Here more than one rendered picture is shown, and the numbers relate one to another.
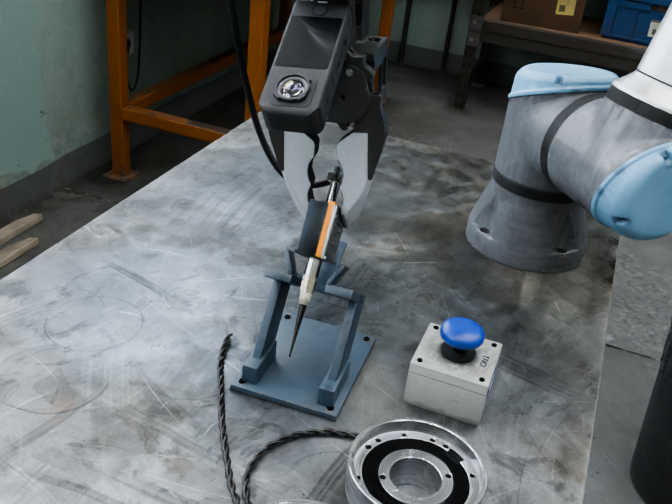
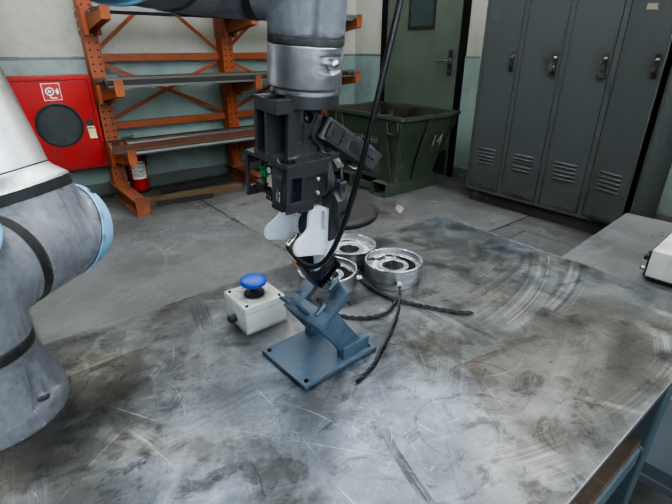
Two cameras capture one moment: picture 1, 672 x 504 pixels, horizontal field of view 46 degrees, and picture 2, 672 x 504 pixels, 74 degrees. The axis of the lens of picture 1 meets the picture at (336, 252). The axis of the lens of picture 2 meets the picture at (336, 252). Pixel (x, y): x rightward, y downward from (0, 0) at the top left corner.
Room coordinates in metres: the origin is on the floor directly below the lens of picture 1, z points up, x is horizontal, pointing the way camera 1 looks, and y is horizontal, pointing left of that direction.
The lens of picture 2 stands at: (1.01, 0.32, 1.19)
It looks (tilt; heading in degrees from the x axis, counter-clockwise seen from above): 25 degrees down; 214
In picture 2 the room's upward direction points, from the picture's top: straight up
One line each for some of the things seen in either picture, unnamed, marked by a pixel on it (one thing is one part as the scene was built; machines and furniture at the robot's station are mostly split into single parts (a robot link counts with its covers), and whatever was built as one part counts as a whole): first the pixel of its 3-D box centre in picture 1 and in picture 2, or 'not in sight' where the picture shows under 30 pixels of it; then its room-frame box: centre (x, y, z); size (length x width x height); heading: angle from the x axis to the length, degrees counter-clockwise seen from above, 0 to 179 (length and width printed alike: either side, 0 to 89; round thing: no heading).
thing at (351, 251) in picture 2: not in sight; (349, 252); (0.32, -0.11, 0.82); 0.10 x 0.10 x 0.04
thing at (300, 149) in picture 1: (307, 165); (311, 243); (0.63, 0.03, 0.99); 0.06 x 0.03 x 0.09; 170
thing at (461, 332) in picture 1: (458, 348); (254, 290); (0.58, -0.12, 0.85); 0.04 x 0.04 x 0.05
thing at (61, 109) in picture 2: not in sight; (86, 140); (-0.93, -3.44, 0.50); 0.91 x 0.24 x 1.00; 162
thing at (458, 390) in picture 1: (455, 367); (252, 305); (0.58, -0.12, 0.82); 0.08 x 0.07 x 0.05; 162
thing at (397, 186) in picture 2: not in sight; (387, 146); (-2.74, -1.62, 0.35); 1.04 x 0.74 x 0.70; 72
